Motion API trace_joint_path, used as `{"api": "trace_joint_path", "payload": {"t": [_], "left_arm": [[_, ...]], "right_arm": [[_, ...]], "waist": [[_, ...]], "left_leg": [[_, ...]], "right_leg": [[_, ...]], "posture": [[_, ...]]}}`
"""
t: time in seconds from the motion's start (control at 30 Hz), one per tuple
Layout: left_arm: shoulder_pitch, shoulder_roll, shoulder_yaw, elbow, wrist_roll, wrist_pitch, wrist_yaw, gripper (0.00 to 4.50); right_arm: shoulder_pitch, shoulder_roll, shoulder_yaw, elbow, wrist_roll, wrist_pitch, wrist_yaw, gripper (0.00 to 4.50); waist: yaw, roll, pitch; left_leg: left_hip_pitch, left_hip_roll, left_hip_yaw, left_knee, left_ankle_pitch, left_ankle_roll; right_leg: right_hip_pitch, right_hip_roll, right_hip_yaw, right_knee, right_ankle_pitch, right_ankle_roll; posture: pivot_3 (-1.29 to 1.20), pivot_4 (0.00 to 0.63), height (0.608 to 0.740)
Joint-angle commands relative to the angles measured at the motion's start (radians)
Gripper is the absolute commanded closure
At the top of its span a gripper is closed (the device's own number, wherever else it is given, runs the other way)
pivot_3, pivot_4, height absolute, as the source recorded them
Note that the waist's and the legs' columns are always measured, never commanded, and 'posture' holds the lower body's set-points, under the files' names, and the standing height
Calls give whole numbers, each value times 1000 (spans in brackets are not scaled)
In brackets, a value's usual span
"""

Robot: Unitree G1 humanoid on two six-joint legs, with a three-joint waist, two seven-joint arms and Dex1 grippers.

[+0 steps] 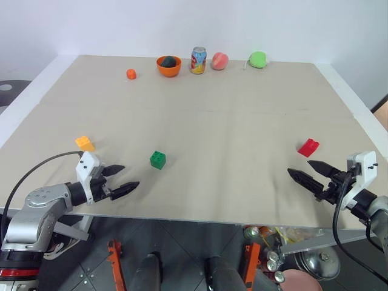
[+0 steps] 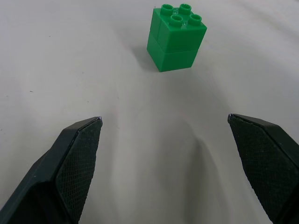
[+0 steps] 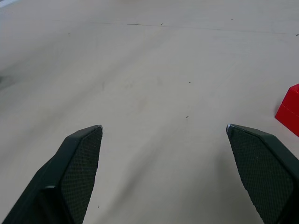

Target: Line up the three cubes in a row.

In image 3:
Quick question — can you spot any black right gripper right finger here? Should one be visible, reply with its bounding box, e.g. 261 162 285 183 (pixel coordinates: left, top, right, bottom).
226 124 299 224

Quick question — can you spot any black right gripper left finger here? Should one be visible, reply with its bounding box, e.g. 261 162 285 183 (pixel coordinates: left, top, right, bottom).
0 125 103 224

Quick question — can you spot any red block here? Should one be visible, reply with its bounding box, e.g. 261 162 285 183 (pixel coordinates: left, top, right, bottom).
274 83 299 138

